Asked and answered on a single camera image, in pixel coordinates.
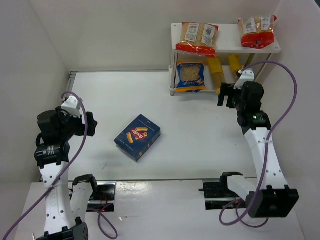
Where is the yellow spaghetti pack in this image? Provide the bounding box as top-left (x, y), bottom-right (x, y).
top-left (206, 57), bottom-right (225, 94)
top-left (226, 53), bottom-right (243, 82)

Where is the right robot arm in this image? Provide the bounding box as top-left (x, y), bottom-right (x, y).
top-left (218, 81), bottom-right (299, 218)

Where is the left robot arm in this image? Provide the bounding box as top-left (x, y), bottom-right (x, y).
top-left (34, 106), bottom-right (98, 240)

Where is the yellow spaghetti pack on shelf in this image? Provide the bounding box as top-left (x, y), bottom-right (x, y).
top-left (226, 53), bottom-right (243, 82)

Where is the blue orange pasta bag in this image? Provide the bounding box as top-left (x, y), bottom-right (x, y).
top-left (176, 60), bottom-right (206, 93)

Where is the white two-tier shelf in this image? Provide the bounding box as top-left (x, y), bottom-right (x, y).
top-left (169, 23), bottom-right (281, 96)

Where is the red pasta bag left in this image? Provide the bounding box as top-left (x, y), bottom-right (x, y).
top-left (175, 22), bottom-right (219, 58)

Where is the red pasta bag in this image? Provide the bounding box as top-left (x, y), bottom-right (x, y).
top-left (175, 22), bottom-right (219, 58)
top-left (238, 14), bottom-right (278, 50)

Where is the red pasta bag right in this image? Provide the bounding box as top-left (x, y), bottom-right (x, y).
top-left (238, 14), bottom-right (278, 50)

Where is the blue Barilla rigatoni box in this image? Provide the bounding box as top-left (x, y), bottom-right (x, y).
top-left (114, 114), bottom-right (161, 162)

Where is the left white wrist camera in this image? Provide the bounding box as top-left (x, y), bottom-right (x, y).
top-left (61, 95), bottom-right (81, 118)

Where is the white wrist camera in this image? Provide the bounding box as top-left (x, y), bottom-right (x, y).
top-left (233, 68), bottom-right (255, 90)
top-left (61, 95), bottom-right (81, 118)

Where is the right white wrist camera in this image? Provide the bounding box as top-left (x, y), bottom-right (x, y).
top-left (233, 68), bottom-right (255, 90)

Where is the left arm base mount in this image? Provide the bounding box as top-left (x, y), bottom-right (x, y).
top-left (66, 181), bottom-right (117, 213)

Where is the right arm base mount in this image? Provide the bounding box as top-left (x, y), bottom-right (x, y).
top-left (198, 181), bottom-right (246, 211)

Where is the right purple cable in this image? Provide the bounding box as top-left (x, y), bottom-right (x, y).
top-left (219, 60), bottom-right (298, 228)

